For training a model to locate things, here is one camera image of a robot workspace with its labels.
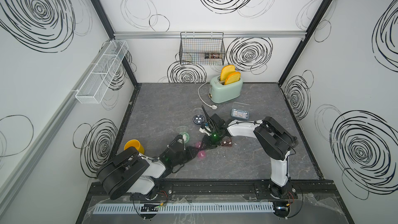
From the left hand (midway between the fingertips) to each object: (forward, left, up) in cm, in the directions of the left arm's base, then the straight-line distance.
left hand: (200, 152), depth 85 cm
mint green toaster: (+37, -12, +10) cm, 40 cm away
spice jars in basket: (+46, -5, +31) cm, 56 cm away
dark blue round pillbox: (+22, +2, 0) cm, 22 cm away
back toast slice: (+47, -16, +20) cm, 53 cm away
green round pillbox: (+15, +12, -4) cm, 20 cm away
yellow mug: (+1, +34, +6) cm, 35 cm away
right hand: (+1, -1, -2) cm, 2 cm away
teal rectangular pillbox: (+27, -25, 0) cm, 37 cm away
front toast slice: (+41, -19, +19) cm, 49 cm away
